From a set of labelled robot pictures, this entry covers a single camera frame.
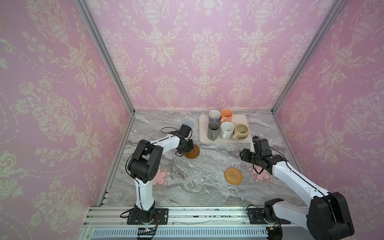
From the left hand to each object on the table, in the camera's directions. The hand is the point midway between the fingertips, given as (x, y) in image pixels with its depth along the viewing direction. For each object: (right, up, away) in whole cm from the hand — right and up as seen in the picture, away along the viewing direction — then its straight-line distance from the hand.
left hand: (192, 149), depth 97 cm
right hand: (+30, -1, -10) cm, 32 cm away
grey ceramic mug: (+14, +13, -2) cm, 19 cm away
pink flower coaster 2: (+41, -14, -10) cm, 45 cm away
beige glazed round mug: (+34, +11, +5) cm, 36 cm away
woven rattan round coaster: (+25, -14, -10) cm, 30 cm away
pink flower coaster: (-18, -16, -12) cm, 26 cm away
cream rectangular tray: (+8, +19, +17) cm, 27 cm away
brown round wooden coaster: (+1, -3, 0) cm, 3 cm away
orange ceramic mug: (+26, +23, +14) cm, 38 cm away
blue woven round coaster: (-3, +17, +15) cm, 23 cm away
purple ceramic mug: (+16, +23, +12) cm, 31 cm away
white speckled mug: (+24, +13, +7) cm, 28 cm away
